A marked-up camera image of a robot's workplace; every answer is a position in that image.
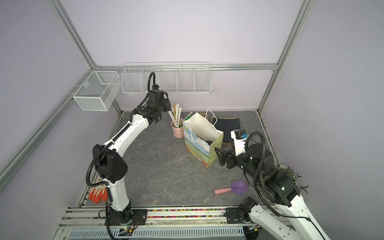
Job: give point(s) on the pink straw holder cup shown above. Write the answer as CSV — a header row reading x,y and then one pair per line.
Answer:
x,y
178,132

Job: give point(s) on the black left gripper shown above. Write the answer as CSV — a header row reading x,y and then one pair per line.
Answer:
x,y
167,101

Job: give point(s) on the white wire wall shelf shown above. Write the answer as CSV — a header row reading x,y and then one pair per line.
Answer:
x,y
172,77

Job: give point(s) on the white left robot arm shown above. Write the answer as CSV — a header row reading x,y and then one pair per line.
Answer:
x,y
108,167

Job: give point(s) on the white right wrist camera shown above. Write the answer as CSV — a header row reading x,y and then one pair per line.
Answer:
x,y
239,137

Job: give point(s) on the white mesh wall basket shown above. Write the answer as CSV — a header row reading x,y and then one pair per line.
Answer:
x,y
98,91

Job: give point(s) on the orange red scissors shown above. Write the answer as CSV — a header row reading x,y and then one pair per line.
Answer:
x,y
98,194

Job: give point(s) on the potted green plant white pot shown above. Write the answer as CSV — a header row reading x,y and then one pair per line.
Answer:
x,y
292,175

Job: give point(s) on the landscape printed paper bag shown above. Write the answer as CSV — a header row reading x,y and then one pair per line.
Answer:
x,y
197,130

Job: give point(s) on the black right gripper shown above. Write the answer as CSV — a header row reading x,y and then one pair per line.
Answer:
x,y
225,159

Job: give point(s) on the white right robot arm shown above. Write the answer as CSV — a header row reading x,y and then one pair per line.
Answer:
x,y
282,210

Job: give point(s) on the purple scoop with pink handle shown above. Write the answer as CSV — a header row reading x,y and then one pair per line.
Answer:
x,y
238,187

